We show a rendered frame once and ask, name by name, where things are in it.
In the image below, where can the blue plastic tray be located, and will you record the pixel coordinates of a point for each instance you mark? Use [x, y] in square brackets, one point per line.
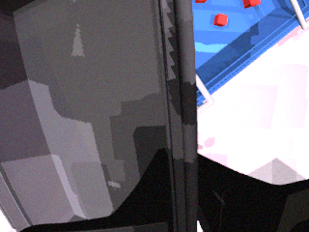
[222, 52]

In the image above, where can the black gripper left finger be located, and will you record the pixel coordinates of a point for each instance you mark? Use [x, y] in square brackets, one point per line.
[147, 209]

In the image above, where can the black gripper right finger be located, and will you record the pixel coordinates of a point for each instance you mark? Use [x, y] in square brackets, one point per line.
[232, 202]

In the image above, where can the black plastic tray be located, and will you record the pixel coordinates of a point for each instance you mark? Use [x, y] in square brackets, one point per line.
[89, 91]

